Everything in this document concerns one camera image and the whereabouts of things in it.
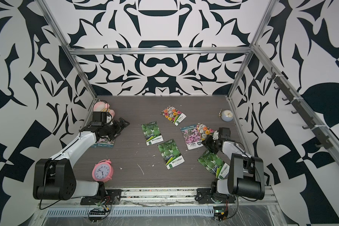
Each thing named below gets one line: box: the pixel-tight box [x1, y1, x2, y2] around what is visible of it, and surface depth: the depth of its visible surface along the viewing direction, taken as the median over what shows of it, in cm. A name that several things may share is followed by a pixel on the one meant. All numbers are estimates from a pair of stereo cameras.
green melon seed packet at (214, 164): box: [197, 149, 231, 180], surface depth 87 cm
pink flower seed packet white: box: [180, 124, 204, 151], surface depth 98 cm
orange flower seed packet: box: [196, 122, 215, 141], surface depth 101 cm
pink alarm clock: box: [91, 158, 114, 183], surface depth 82 cm
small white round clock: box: [220, 109, 234, 122], surface depth 107 cm
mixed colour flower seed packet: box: [160, 105, 187, 127], surface depth 110 cm
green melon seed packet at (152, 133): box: [141, 121, 164, 146], surface depth 101 cm
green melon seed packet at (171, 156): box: [157, 138, 186, 170], surface depth 91 cm
